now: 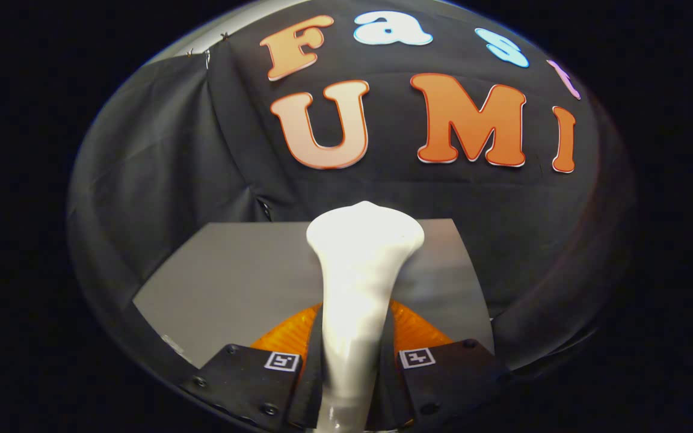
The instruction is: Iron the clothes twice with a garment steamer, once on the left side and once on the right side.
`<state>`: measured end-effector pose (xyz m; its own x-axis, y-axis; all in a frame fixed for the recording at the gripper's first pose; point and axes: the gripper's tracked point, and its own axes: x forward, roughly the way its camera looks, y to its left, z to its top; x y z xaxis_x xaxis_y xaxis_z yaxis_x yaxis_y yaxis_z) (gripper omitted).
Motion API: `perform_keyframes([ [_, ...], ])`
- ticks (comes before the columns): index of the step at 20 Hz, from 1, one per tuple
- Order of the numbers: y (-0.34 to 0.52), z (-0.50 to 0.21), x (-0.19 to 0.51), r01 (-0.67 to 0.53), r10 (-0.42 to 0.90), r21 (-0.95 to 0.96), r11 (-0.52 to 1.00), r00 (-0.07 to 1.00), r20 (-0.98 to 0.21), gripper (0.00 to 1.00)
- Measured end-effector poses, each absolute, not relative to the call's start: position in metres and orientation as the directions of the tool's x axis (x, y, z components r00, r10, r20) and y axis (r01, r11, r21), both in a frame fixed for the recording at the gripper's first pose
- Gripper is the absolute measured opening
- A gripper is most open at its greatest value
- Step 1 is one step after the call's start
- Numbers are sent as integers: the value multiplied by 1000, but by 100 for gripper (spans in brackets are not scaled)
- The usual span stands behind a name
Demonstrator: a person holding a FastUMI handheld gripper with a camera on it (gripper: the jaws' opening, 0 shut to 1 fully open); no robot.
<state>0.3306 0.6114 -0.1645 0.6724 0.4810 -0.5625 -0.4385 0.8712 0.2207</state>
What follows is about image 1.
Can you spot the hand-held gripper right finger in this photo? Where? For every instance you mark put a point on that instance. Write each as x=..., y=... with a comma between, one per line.
x=452, y=376

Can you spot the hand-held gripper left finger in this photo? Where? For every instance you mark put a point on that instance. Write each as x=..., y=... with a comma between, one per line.
x=244, y=382

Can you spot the white garment steamer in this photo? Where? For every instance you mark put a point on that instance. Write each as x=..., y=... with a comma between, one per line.
x=358, y=276

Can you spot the beige drawer cabinet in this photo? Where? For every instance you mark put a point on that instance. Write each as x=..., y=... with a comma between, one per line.
x=244, y=282

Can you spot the black backdrop cloth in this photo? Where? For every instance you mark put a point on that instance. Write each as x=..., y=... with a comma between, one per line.
x=190, y=156

